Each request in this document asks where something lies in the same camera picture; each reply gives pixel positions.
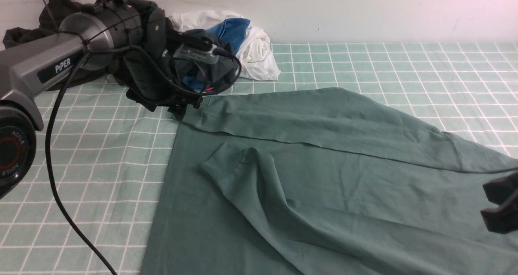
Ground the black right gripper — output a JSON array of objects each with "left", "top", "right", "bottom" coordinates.
[{"left": 480, "top": 172, "right": 518, "bottom": 234}]

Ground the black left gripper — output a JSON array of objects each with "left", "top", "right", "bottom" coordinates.
[{"left": 122, "top": 8, "right": 202, "bottom": 122}]

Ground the green long-sleeved shirt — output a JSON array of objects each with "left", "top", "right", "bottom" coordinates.
[{"left": 140, "top": 88, "right": 518, "bottom": 275}]

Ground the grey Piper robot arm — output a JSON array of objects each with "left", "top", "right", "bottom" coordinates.
[{"left": 1, "top": 0, "right": 243, "bottom": 240}]

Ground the dark teal crumpled garment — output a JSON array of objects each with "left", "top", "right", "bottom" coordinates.
[{"left": 172, "top": 28, "right": 242, "bottom": 94}]

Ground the white crumpled garment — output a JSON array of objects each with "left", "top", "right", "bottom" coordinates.
[{"left": 169, "top": 10, "right": 280, "bottom": 81}]

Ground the green checkered tablecloth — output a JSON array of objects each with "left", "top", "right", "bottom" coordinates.
[{"left": 0, "top": 43, "right": 518, "bottom": 275}]

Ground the blue crumpled garment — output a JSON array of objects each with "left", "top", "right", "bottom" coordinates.
[{"left": 183, "top": 18, "right": 251, "bottom": 91}]

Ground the dark olive crumpled garment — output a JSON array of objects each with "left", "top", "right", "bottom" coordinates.
[{"left": 2, "top": 0, "right": 115, "bottom": 88}]

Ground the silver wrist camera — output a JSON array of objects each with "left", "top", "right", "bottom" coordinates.
[{"left": 166, "top": 33, "right": 235, "bottom": 64}]

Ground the black cable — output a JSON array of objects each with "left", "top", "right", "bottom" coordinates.
[{"left": 45, "top": 44, "right": 243, "bottom": 275}]

